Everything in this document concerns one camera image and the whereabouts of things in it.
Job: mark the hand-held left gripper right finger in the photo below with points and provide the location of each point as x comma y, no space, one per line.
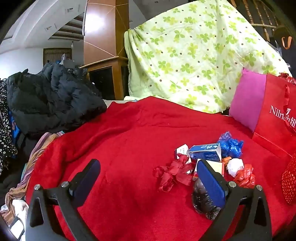
211,183

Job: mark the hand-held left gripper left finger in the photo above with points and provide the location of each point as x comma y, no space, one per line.
89,178

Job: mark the red orange medicine box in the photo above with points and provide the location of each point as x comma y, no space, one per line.
217,165

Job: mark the black plastic bag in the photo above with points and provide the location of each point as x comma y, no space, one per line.
201,199

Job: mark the red ribbon bow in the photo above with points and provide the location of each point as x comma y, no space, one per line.
175,166

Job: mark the small white printed box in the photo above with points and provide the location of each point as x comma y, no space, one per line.
181,150

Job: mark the white crumpled paper ball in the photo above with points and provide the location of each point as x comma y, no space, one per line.
235,167

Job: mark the blue carton box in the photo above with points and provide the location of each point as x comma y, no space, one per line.
204,151

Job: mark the crumpled red plastic bag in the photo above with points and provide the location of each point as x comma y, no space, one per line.
245,177

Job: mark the crumpled blue plastic bag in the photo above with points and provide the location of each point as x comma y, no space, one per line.
231,146

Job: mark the red fleece blanket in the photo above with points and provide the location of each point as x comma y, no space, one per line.
129,139

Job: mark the striped scarf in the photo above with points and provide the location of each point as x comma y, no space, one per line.
34,157

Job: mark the red patterned pouch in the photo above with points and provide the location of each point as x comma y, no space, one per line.
290,180

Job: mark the white cloth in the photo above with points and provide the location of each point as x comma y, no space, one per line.
13,208

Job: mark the red paper gift bag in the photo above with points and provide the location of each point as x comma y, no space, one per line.
272,129

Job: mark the black puffer jacket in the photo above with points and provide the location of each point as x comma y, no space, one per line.
53,99

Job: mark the pink pillow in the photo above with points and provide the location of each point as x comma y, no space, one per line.
247,99

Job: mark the black floral cloth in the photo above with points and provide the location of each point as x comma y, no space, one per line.
4,129

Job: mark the wooden cabinet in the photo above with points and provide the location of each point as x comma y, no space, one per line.
118,76

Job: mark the green clover print quilt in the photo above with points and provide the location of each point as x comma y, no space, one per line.
185,58

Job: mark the dark red plastic bag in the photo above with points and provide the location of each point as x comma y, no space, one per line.
286,77

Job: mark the brown panelled pillar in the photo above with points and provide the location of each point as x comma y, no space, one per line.
99,27

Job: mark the wooden stair railing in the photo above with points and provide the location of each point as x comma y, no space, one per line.
256,14

